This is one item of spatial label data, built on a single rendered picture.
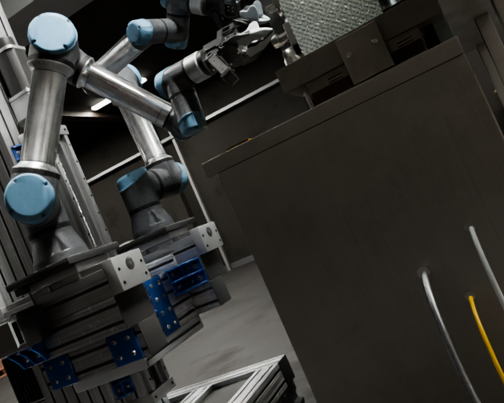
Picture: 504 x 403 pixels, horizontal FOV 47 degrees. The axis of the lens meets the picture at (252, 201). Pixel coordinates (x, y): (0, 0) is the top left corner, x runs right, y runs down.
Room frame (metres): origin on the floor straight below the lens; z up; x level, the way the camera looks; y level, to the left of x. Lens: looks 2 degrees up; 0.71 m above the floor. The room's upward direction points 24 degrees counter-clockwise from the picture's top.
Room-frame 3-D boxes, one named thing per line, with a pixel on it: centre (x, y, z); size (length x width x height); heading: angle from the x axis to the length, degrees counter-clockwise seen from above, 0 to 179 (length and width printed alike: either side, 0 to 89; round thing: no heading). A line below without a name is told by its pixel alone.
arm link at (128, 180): (2.03, 0.35, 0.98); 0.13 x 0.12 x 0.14; 136
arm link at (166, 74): (1.55, 0.06, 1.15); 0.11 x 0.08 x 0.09; 62
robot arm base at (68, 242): (1.56, 0.54, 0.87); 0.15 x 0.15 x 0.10
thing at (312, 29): (1.53, -0.40, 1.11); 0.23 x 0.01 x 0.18; 67
